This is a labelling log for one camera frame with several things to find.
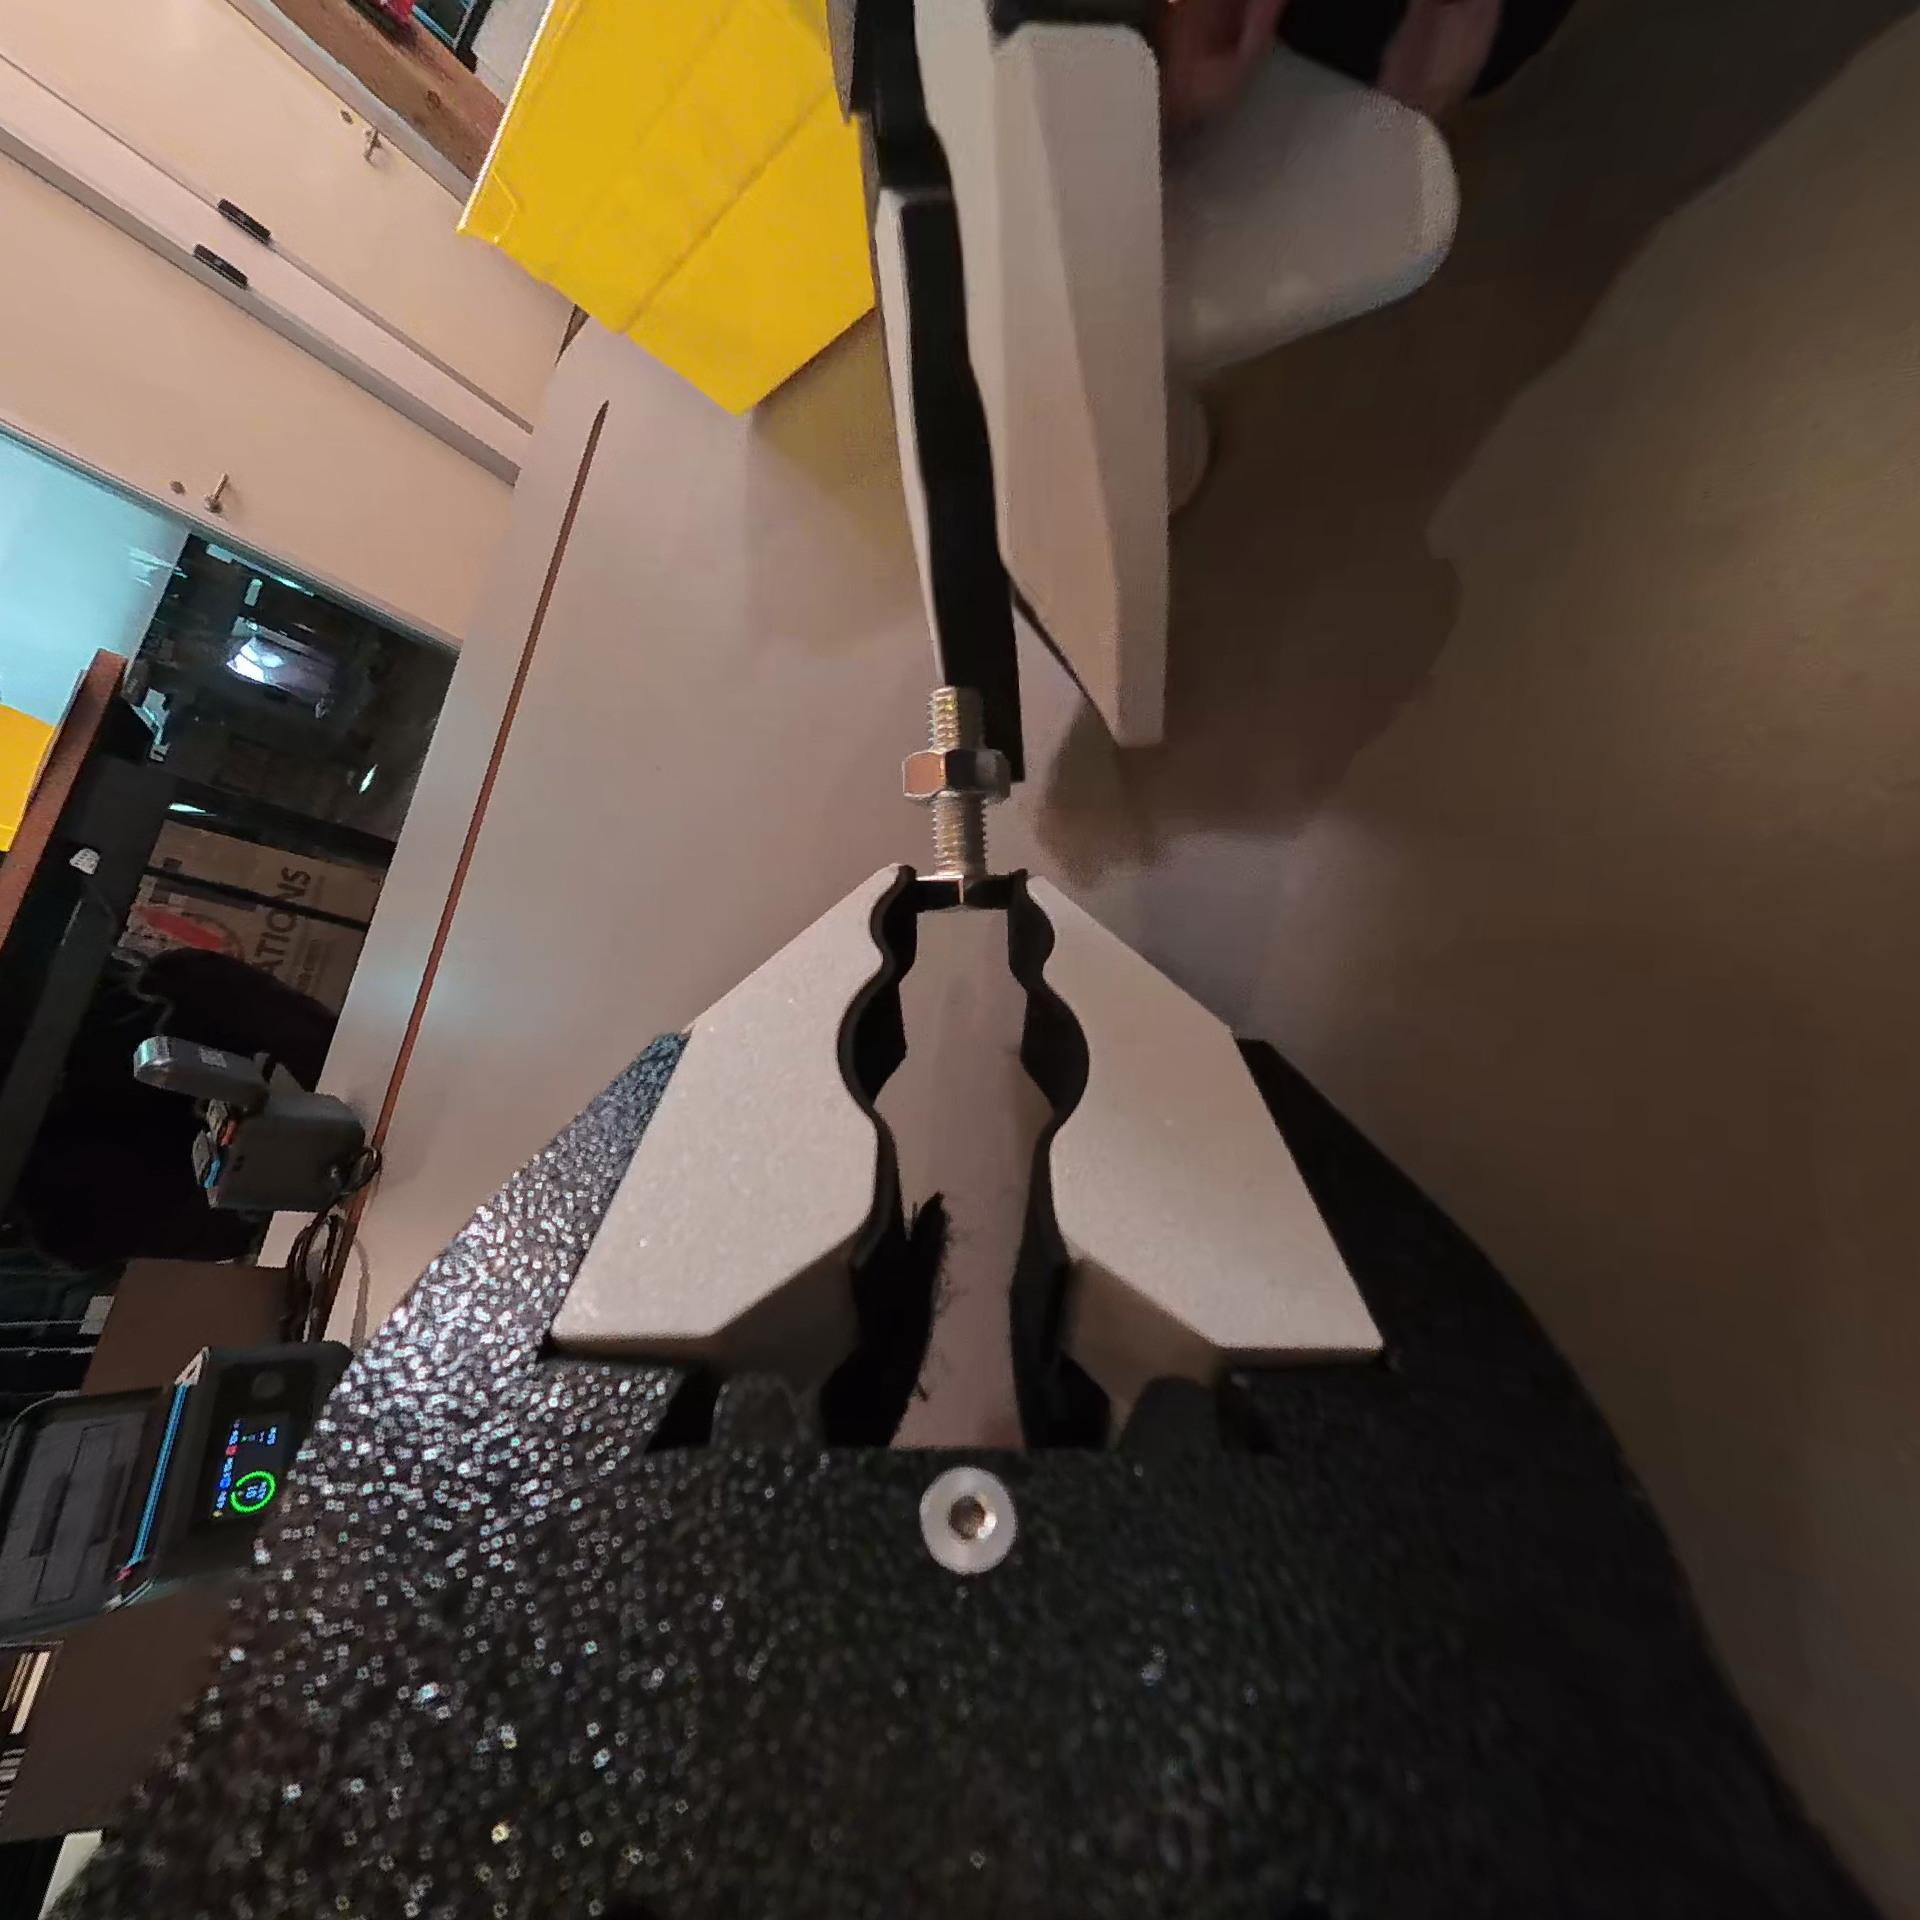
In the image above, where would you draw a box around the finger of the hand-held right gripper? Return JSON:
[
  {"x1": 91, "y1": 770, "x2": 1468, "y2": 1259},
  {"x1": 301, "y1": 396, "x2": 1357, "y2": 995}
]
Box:
[
  {"x1": 914, "y1": 0, "x2": 1172, "y2": 749},
  {"x1": 844, "y1": 0, "x2": 1029, "y2": 782}
]

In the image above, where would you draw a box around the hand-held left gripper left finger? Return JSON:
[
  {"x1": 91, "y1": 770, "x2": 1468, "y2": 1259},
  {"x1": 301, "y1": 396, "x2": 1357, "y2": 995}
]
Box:
[{"x1": 548, "y1": 865, "x2": 921, "y2": 1386}]

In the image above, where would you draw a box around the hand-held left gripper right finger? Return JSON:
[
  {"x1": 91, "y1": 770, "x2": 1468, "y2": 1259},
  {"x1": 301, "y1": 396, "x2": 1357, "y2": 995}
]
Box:
[{"x1": 1009, "y1": 872, "x2": 1385, "y2": 1392}]

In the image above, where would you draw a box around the silver bolt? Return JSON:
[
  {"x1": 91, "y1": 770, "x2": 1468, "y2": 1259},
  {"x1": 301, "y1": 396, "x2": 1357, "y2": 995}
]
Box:
[{"x1": 914, "y1": 686, "x2": 1030, "y2": 914}]

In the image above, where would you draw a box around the person's right hand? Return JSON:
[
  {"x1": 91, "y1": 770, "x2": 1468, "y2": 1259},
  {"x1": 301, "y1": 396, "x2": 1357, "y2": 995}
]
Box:
[{"x1": 1169, "y1": 0, "x2": 1505, "y2": 118}]

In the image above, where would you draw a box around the grey charger device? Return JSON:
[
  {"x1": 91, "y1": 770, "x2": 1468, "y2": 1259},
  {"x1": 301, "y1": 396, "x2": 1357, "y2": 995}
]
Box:
[{"x1": 132, "y1": 1035, "x2": 372, "y2": 1213}]

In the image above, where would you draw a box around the printed cardboard box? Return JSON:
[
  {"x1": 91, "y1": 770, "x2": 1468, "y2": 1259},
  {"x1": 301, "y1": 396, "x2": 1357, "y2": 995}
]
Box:
[{"x1": 129, "y1": 817, "x2": 396, "y2": 977}]

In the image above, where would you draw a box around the black office chair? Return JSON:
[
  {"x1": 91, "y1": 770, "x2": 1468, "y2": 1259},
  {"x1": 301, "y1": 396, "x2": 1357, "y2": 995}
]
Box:
[{"x1": 29, "y1": 945, "x2": 346, "y2": 1269}]

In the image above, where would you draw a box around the black power station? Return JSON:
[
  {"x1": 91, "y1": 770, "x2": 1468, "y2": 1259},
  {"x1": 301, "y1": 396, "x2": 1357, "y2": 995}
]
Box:
[{"x1": 0, "y1": 1341, "x2": 356, "y2": 1648}]

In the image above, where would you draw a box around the white door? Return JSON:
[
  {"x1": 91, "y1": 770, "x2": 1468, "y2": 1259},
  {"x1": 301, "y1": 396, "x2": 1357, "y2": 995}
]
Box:
[
  {"x1": 0, "y1": 157, "x2": 529, "y2": 645},
  {"x1": 0, "y1": 0, "x2": 579, "y2": 437}
]

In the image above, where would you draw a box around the dark table with wooden edge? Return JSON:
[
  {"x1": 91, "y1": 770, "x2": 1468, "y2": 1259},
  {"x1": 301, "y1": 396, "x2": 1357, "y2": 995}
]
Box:
[{"x1": 0, "y1": 646, "x2": 153, "y2": 1203}]

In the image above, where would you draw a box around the small yellow plastic bin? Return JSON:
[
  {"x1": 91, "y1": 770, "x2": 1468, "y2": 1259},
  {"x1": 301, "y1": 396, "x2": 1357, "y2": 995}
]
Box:
[{"x1": 0, "y1": 701, "x2": 65, "y2": 846}]

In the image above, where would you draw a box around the glass partition window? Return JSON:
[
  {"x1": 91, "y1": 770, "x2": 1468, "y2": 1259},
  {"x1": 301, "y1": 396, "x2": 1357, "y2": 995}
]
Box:
[{"x1": 0, "y1": 424, "x2": 461, "y2": 904}]

